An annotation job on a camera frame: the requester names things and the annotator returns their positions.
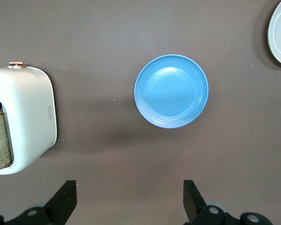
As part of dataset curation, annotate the cream toaster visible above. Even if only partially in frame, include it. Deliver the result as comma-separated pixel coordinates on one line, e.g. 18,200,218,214
0,61,58,176

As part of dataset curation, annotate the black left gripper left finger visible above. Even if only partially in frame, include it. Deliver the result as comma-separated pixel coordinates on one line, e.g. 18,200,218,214
4,180,77,225

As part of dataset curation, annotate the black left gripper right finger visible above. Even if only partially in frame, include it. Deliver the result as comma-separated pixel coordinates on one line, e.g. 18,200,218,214
184,180,244,225

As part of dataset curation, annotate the blue plate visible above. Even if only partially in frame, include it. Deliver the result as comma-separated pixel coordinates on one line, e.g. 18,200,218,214
133,54,209,129

